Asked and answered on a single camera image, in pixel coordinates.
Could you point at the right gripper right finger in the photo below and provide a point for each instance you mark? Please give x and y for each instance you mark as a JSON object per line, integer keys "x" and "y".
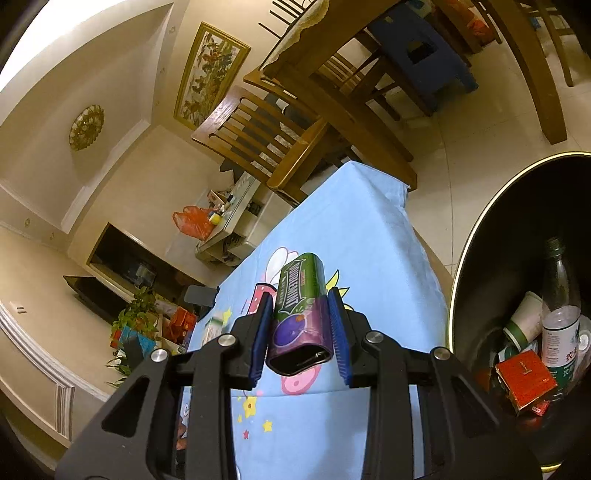
{"x": 428, "y": 419}

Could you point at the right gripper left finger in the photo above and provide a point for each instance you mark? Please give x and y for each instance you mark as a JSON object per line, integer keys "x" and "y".
{"x": 172, "y": 419}

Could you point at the green purple gum container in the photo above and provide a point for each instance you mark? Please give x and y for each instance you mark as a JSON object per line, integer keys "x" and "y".
{"x": 301, "y": 335}

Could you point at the red cigarette box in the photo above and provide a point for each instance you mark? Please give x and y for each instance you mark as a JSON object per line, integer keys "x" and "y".
{"x": 526, "y": 379}

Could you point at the white green paper cup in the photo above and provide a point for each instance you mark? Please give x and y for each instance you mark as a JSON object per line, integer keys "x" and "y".
{"x": 525, "y": 325}

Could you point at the clear plastic water bottle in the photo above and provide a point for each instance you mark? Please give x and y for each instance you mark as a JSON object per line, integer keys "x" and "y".
{"x": 561, "y": 317}

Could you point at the white green medicine box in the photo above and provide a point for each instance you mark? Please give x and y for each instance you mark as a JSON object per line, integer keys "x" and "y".
{"x": 212, "y": 329}

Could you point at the black gold trash bin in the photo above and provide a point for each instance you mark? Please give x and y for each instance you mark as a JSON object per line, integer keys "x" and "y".
{"x": 503, "y": 271}

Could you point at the red gift box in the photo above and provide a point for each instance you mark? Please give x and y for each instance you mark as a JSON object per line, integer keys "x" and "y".
{"x": 180, "y": 326}

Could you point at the black phone stand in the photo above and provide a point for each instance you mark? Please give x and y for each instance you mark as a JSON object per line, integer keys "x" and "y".
{"x": 202, "y": 296}

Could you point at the blue gift bag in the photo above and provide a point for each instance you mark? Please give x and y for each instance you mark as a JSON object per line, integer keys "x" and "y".
{"x": 136, "y": 346}

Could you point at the blue cartoon tablecloth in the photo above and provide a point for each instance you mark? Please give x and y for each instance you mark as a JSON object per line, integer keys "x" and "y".
{"x": 311, "y": 426}

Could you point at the green potted plant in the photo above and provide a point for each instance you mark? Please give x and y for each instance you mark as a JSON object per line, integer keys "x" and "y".
{"x": 140, "y": 315}

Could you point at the black television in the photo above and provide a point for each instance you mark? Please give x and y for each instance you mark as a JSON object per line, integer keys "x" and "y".
{"x": 97, "y": 297}

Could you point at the yellow cup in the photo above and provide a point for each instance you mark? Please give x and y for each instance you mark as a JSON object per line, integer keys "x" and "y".
{"x": 214, "y": 218}

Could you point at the orange plastic bag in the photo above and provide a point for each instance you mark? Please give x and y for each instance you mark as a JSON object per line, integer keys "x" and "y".
{"x": 194, "y": 222}

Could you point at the white coffee table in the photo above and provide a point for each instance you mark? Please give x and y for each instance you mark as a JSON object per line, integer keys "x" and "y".
{"x": 253, "y": 211}

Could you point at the near wooden chair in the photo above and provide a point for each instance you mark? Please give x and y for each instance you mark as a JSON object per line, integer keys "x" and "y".
{"x": 256, "y": 136}

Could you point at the wooden chair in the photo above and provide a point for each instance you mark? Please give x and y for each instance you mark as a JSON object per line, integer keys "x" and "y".
{"x": 371, "y": 81}
{"x": 256, "y": 136}

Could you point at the round ceiling ornament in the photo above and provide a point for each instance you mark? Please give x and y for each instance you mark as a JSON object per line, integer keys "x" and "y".
{"x": 86, "y": 127}

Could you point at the far wooden chair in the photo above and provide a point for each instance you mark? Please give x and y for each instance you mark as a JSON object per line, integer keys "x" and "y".
{"x": 371, "y": 81}

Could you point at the blue plastic stool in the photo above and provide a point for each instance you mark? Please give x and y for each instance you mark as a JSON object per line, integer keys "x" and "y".
{"x": 423, "y": 54}

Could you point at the lace table cover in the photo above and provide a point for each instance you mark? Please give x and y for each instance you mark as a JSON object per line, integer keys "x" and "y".
{"x": 311, "y": 16}

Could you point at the black wifi router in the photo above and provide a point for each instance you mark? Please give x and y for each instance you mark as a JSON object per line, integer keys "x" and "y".
{"x": 286, "y": 13}

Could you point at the horse painting gold frame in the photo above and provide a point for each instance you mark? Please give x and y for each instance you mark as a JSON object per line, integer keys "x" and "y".
{"x": 213, "y": 62}

